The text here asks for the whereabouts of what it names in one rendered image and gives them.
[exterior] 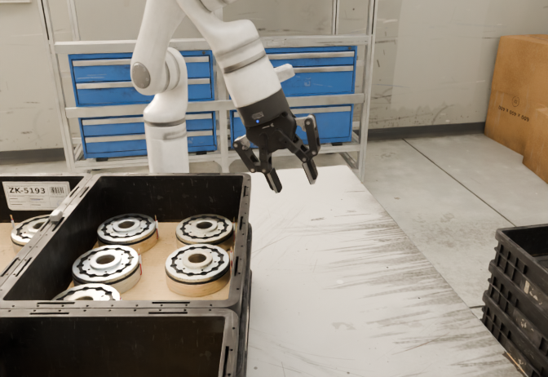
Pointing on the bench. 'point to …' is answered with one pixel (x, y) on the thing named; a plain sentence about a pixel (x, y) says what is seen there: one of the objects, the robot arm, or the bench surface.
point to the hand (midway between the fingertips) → (293, 178)
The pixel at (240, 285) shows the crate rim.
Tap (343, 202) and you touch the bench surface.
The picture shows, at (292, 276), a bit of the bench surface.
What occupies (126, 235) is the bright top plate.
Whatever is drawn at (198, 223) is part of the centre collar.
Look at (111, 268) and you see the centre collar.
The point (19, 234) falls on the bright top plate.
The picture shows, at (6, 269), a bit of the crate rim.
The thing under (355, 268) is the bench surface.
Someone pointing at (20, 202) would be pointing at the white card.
